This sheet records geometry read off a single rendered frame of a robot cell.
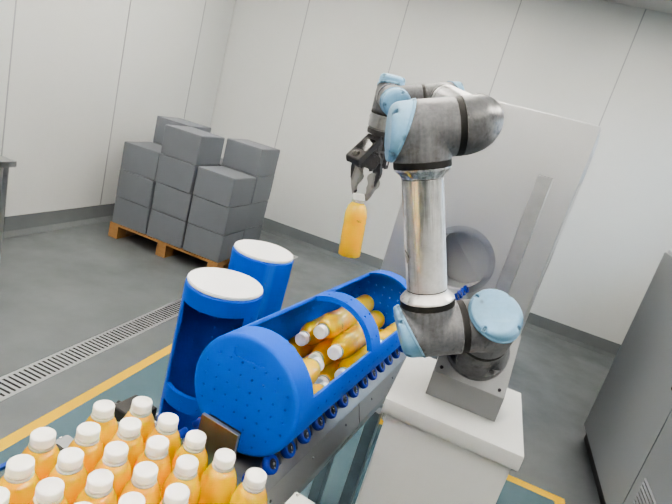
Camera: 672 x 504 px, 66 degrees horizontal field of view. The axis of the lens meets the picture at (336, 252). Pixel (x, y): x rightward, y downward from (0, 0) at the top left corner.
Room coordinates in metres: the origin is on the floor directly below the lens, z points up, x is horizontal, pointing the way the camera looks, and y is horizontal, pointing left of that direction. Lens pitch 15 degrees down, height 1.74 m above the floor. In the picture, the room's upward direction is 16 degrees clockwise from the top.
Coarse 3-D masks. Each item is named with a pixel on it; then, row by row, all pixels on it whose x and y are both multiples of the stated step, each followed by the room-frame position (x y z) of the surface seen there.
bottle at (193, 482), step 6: (174, 468) 0.75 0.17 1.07; (174, 474) 0.74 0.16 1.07; (168, 480) 0.74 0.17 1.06; (174, 480) 0.74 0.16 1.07; (180, 480) 0.74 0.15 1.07; (186, 480) 0.74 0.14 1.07; (192, 480) 0.75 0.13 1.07; (198, 480) 0.76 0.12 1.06; (162, 486) 0.75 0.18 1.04; (192, 486) 0.74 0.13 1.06; (198, 486) 0.75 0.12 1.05; (162, 492) 0.74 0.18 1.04; (192, 492) 0.74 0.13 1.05; (198, 492) 0.75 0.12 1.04; (162, 498) 0.73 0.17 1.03; (192, 498) 0.74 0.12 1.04; (198, 498) 0.75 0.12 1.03
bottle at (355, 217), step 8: (352, 200) 1.54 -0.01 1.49; (352, 208) 1.52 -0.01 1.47; (360, 208) 1.52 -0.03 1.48; (344, 216) 1.54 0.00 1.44; (352, 216) 1.52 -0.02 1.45; (360, 216) 1.52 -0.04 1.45; (344, 224) 1.53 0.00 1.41; (352, 224) 1.51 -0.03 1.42; (360, 224) 1.52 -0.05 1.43; (344, 232) 1.52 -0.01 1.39; (352, 232) 1.51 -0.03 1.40; (360, 232) 1.52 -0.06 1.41; (344, 240) 1.52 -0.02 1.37; (352, 240) 1.51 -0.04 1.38; (360, 240) 1.52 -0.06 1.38; (344, 248) 1.51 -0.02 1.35; (352, 248) 1.51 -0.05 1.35; (360, 248) 1.53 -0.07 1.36; (344, 256) 1.51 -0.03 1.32; (352, 256) 1.51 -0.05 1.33
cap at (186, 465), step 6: (180, 456) 0.76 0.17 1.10; (186, 456) 0.77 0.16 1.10; (192, 456) 0.77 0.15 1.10; (180, 462) 0.75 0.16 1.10; (186, 462) 0.75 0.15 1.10; (192, 462) 0.76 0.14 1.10; (198, 462) 0.76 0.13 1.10; (180, 468) 0.74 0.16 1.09; (186, 468) 0.74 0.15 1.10; (192, 468) 0.74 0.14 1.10; (180, 474) 0.74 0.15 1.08; (186, 474) 0.74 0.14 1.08; (192, 474) 0.74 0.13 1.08
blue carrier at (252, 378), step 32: (352, 288) 1.83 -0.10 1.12; (384, 288) 1.80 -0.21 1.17; (288, 320) 1.41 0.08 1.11; (224, 352) 1.03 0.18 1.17; (256, 352) 1.00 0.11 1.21; (288, 352) 1.01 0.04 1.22; (384, 352) 1.42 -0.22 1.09; (224, 384) 1.02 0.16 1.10; (256, 384) 0.99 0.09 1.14; (288, 384) 0.96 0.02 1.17; (352, 384) 1.23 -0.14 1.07; (224, 416) 1.01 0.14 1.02; (256, 416) 0.98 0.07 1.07; (288, 416) 0.95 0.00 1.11; (256, 448) 0.97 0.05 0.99
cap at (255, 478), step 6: (252, 468) 0.78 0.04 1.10; (258, 468) 0.79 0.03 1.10; (246, 474) 0.76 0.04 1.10; (252, 474) 0.77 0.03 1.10; (258, 474) 0.77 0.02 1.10; (264, 474) 0.78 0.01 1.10; (246, 480) 0.76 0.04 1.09; (252, 480) 0.75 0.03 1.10; (258, 480) 0.76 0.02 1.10; (264, 480) 0.76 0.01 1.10; (246, 486) 0.76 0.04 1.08; (252, 486) 0.75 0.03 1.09; (258, 486) 0.75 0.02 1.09
